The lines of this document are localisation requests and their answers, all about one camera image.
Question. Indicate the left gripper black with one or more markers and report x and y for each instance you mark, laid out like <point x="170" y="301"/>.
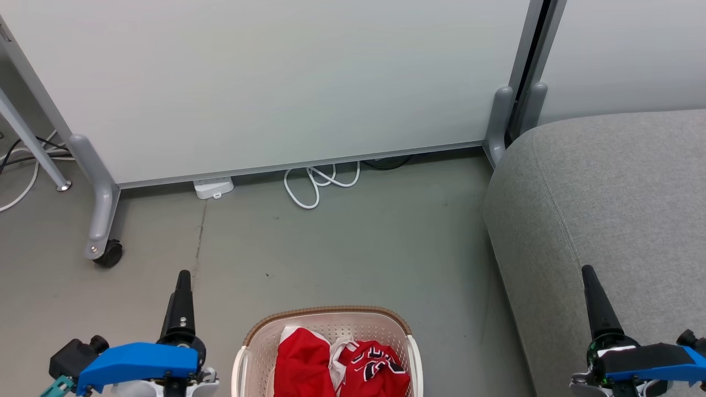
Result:
<point x="202" y="358"/>

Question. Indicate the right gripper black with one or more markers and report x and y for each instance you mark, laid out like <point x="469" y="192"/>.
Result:
<point x="595" y="358"/>

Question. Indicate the plain red garment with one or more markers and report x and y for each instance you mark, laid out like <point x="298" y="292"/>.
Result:
<point x="302" y="366"/>

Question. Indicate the grey fabric sofa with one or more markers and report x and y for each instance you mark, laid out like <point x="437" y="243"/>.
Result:
<point x="606" y="193"/>

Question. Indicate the black caster wheel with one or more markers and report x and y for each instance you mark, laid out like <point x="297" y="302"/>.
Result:
<point x="110" y="255"/>

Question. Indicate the white power strip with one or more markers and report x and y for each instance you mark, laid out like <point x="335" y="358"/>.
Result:
<point x="213" y="187"/>

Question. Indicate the grey partition foot with caster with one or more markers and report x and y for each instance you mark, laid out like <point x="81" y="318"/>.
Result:
<point x="102" y="204"/>

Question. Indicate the beige perforated laundry basket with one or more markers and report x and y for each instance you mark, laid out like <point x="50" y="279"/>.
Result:
<point x="331" y="318"/>

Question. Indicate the white cloth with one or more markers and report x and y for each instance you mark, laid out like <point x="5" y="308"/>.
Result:
<point x="337" y="353"/>

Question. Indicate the red jersey black white letters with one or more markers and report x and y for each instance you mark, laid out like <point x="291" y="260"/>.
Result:
<point x="375" y="369"/>

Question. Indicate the short grey partition foot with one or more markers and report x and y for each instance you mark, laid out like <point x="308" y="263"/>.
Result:
<point x="534" y="105"/>
<point x="499" y="121"/>

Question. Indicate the grey metal table leg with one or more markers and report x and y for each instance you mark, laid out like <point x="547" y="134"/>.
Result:
<point x="30" y="140"/>

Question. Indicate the large white partition panel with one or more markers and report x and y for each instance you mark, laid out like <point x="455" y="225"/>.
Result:
<point x="276" y="82"/>

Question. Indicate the narrow white partition panel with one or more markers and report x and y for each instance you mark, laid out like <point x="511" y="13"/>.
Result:
<point x="623" y="55"/>

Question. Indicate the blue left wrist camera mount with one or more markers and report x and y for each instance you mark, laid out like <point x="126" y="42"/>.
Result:
<point x="138" y="359"/>

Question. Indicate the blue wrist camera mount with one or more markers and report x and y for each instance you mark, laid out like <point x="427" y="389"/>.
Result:
<point x="138" y="359"/>
<point x="651" y="359"/>

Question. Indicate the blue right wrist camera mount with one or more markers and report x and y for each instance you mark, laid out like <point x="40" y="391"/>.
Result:
<point x="651" y="359"/>

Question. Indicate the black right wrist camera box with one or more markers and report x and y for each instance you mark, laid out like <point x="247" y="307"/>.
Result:
<point x="694" y="339"/>

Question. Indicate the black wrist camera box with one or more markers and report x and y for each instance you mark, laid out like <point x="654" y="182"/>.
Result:
<point x="694" y="339"/>
<point x="74" y="355"/>

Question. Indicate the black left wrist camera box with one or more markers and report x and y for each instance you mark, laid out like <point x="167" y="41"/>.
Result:
<point x="74" y="355"/>

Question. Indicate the teal left camera connector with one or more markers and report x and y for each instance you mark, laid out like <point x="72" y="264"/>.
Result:
<point x="58" y="386"/>

